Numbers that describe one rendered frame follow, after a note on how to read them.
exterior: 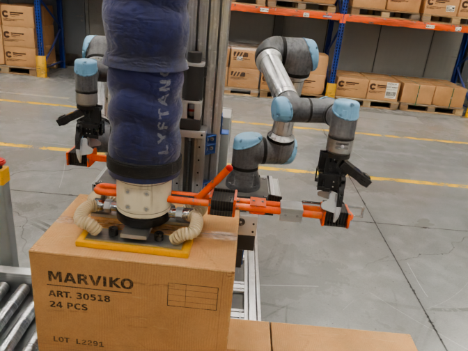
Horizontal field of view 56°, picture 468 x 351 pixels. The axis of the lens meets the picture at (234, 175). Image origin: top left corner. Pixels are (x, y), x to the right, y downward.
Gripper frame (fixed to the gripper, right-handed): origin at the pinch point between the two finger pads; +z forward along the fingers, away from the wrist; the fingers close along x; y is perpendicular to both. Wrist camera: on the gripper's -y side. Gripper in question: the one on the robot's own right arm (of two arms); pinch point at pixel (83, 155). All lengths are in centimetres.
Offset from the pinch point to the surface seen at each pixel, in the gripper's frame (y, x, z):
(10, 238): -45, 22, 56
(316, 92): 180, 688, 109
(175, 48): 38, -31, -47
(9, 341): -18, -30, 65
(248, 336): 70, -12, 64
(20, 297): -27, -4, 66
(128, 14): 27, -36, -54
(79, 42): -316, 793, 83
